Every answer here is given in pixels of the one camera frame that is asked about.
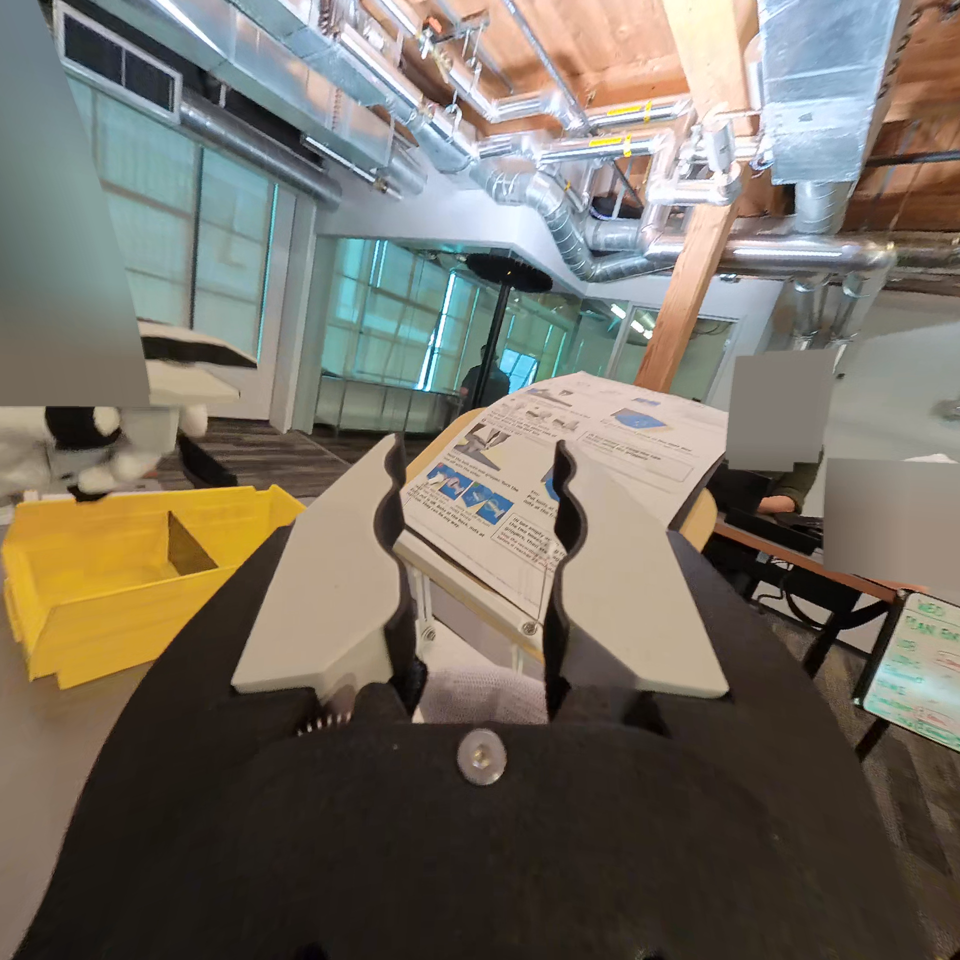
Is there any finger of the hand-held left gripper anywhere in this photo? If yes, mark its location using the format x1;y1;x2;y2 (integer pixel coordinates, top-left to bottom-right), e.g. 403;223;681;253
137;320;261;372
146;368;243;411

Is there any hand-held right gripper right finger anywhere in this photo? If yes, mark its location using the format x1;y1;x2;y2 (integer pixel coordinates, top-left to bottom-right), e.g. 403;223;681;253
540;440;732;714

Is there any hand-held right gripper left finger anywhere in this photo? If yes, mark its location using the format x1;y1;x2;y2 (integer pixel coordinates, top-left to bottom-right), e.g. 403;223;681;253
233;435;423;706

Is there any yellow plastic bin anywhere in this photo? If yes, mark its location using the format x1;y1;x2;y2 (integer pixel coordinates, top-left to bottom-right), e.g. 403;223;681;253
0;483;310;691

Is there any person's left hand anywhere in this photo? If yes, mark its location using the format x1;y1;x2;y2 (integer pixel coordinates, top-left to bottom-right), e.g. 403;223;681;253
0;398;211;505

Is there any wooden document stand white base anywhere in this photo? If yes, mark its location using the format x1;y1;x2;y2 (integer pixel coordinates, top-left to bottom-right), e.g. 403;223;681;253
393;372;724;687

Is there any background wooden desk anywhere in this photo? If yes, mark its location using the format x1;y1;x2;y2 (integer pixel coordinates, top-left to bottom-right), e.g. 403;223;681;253
702;518;904;679

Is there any glass desk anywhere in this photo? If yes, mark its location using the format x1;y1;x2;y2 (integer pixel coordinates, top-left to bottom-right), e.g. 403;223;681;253
315;375;460;438

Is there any printed instruction sheet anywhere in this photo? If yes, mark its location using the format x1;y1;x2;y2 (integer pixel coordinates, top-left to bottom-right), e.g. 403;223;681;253
398;372;730;639

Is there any black floor lamp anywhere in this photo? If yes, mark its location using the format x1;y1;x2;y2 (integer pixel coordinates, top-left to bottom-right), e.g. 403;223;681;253
464;251;555;379

